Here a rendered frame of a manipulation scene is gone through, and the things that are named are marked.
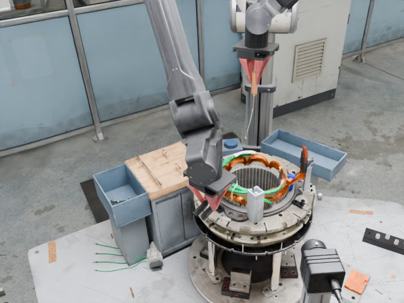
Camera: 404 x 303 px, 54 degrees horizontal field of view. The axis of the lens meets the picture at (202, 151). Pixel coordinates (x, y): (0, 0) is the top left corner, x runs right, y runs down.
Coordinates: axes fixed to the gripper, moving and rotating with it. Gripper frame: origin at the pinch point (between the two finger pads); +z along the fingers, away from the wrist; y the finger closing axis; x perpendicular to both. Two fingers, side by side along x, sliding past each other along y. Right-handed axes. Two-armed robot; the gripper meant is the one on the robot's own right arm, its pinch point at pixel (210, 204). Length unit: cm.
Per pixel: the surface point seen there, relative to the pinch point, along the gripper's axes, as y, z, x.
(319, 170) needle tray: 8.2, 12.4, 41.5
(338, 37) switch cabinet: -85, 62, 272
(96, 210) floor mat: -134, 120, 42
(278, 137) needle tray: -12, 15, 52
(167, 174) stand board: -25.3, 11.2, 10.4
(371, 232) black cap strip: 26, 37, 51
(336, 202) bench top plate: 10, 39, 60
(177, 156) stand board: -29.2, 11.4, 18.9
